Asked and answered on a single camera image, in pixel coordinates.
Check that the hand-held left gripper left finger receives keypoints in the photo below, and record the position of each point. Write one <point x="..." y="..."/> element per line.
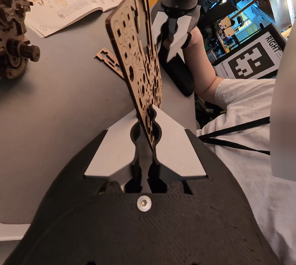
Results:
<point x="111" y="154"/>

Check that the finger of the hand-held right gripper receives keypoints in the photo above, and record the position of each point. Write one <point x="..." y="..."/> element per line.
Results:
<point x="180" y="36"/>
<point x="160" y="24"/>

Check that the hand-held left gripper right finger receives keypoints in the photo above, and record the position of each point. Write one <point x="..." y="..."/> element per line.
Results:
<point x="178" y="151"/>

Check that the wooden laser-cut part sheet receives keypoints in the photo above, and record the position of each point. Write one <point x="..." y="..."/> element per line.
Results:
<point x="136" y="45"/>

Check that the person's right forearm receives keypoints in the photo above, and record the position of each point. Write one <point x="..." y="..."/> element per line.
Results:
<point x="203" y="71"/>

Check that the wooden gear model assembly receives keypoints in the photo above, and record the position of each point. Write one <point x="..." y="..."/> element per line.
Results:
<point x="13" y="27"/>

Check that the black wrist rest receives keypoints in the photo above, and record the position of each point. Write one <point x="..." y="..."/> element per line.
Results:
<point x="180" y="73"/>

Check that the small wooden cut-out piece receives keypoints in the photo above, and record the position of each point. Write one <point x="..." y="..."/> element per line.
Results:
<point x="108" y="58"/>

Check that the white sign with black pattern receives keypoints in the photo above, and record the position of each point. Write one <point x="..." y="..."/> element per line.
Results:
<point x="252" y="59"/>

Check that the white board edge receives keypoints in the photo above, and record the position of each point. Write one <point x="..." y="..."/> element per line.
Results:
<point x="11" y="232"/>

